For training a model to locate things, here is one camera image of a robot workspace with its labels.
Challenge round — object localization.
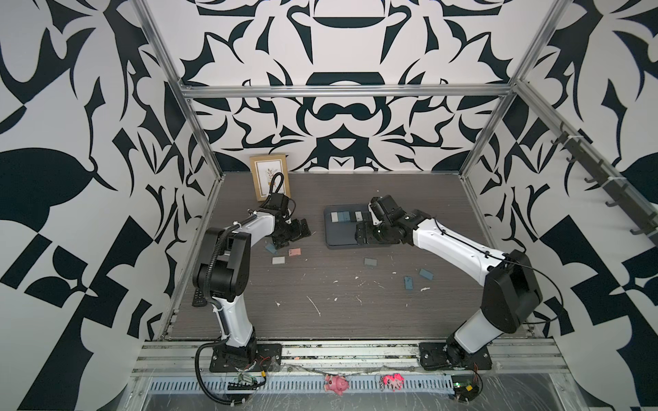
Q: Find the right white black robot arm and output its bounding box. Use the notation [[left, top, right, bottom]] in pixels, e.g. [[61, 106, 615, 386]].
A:
[[355, 195, 543, 370]]

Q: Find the wooden picture frame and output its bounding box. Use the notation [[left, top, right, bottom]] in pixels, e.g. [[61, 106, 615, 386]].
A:
[[249, 154, 291, 201]]

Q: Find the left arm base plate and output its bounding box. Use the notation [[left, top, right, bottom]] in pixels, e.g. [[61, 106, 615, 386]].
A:
[[209, 342, 283, 373]]

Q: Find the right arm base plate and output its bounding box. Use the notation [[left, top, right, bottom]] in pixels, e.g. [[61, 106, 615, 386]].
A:
[[418, 342, 493, 371]]

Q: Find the wall hook rail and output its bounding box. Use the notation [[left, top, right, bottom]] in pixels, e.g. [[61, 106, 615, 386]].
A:
[[551, 122, 657, 248]]

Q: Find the black corrugated cable hose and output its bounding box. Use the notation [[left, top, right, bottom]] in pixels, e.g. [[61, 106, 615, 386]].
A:
[[194, 341, 243, 407]]

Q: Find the dark grey storage box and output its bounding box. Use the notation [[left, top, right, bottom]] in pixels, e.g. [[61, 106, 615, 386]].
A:
[[324, 204, 388, 249]]

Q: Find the black remote control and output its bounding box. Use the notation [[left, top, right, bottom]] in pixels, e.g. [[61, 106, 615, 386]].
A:
[[192, 289, 207, 308]]

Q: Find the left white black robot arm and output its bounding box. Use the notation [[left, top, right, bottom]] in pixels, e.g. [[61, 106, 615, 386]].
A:
[[193, 194, 311, 363]]

